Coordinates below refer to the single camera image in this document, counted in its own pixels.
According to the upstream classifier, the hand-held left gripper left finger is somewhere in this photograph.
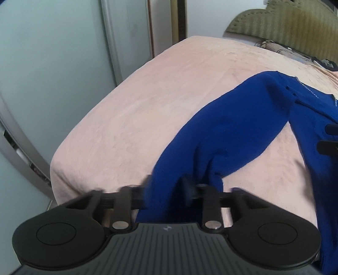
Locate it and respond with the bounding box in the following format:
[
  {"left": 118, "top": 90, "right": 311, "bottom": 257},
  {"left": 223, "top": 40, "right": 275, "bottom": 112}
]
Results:
[{"left": 64, "top": 175, "right": 154, "bottom": 234}]

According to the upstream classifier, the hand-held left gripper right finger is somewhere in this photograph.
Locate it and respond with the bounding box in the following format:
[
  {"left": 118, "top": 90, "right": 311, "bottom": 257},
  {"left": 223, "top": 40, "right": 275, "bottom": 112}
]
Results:
[{"left": 182, "top": 177, "right": 254, "bottom": 234}]

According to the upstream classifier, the blue knit sweater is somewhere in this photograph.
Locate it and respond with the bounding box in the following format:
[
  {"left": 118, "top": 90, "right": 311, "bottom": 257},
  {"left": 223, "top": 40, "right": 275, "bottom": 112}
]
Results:
[{"left": 136, "top": 71, "right": 338, "bottom": 275}]

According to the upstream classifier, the black patterned cloth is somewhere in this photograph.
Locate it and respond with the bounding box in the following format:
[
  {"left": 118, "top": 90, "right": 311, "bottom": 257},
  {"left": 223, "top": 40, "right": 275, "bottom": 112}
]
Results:
[{"left": 313, "top": 56, "right": 338, "bottom": 72}]

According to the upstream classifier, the pink bed blanket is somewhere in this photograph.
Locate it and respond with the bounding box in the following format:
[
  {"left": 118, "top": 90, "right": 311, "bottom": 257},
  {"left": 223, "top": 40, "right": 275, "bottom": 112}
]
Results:
[{"left": 50, "top": 35, "right": 338, "bottom": 228}]

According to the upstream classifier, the beige stitched cloth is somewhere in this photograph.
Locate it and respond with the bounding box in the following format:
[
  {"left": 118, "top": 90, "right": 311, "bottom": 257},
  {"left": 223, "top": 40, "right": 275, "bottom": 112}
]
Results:
[{"left": 255, "top": 39, "right": 316, "bottom": 62}]

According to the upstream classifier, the olive green padded headboard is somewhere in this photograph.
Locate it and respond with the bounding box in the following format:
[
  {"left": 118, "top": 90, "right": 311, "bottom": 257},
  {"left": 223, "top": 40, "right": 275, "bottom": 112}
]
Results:
[{"left": 223, "top": 0, "right": 338, "bottom": 60}]

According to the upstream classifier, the frosted glass sliding door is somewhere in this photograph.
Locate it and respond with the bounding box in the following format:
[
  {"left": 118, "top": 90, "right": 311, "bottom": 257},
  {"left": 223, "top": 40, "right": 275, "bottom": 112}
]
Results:
[{"left": 0, "top": 0, "right": 154, "bottom": 233}]

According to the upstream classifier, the wooden door frame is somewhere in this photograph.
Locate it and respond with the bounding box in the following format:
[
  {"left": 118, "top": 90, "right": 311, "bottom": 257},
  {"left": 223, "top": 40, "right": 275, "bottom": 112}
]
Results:
[{"left": 146, "top": 0, "right": 188, "bottom": 59}]

